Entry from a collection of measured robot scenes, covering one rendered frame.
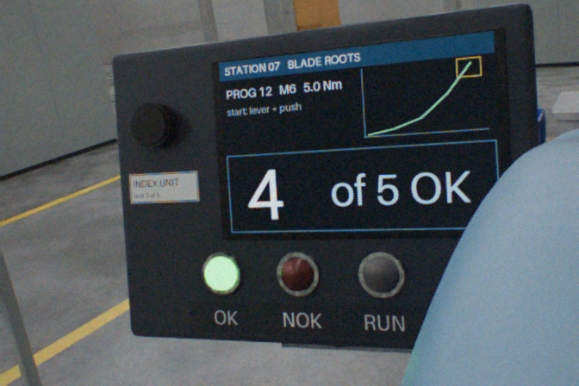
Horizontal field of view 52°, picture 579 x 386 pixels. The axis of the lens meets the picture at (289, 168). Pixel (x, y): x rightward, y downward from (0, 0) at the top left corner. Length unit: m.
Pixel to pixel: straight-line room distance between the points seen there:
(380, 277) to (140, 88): 0.19
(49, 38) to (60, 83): 0.45
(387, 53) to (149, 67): 0.15
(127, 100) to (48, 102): 6.14
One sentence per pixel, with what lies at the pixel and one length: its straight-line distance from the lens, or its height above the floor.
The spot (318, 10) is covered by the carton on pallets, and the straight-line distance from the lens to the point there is 8.57.
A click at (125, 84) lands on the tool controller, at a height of 1.24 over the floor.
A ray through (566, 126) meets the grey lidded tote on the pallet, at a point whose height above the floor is 0.39.
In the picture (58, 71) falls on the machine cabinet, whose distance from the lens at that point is 6.62.
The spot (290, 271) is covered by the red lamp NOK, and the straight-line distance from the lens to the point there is 0.36.
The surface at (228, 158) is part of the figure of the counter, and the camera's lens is 0.37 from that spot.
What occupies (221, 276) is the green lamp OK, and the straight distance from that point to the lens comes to 0.37.
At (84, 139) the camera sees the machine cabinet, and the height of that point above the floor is 0.15.
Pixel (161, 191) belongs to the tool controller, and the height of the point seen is 1.17.
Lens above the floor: 1.27
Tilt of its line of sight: 16 degrees down
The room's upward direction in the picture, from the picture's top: 8 degrees counter-clockwise
